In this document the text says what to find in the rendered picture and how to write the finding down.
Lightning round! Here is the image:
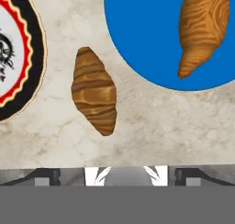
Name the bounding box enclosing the blue round plate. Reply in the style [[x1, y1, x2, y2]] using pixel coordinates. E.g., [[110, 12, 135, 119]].
[[103, 0, 235, 92]]

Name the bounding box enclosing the white and grey round object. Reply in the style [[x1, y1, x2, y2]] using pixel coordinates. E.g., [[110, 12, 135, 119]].
[[84, 165, 169, 187]]

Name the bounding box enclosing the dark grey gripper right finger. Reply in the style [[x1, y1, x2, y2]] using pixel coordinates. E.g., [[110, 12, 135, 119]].
[[174, 167, 235, 187]]

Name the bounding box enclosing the brown croissant with dark stripes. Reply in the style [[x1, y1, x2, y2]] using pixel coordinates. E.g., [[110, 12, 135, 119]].
[[71, 46, 118, 137]]

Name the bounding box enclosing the black red white patterned plate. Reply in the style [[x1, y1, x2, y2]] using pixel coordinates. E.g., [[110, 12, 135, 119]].
[[0, 0, 49, 123]]

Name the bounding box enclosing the golden brown croissant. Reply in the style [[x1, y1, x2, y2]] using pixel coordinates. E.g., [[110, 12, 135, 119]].
[[177, 0, 230, 79]]

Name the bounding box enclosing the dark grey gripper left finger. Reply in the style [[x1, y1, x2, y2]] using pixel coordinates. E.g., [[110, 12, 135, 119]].
[[0, 167, 62, 187]]

